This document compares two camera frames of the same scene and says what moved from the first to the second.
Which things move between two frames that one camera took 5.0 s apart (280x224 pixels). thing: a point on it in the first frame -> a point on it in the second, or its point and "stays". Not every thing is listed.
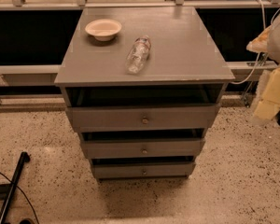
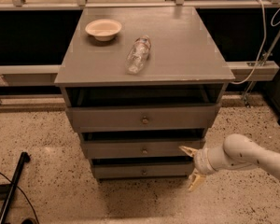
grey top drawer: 184,119 stays
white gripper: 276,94 -> 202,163
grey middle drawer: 99,148 stays
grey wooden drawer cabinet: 142,86 stays
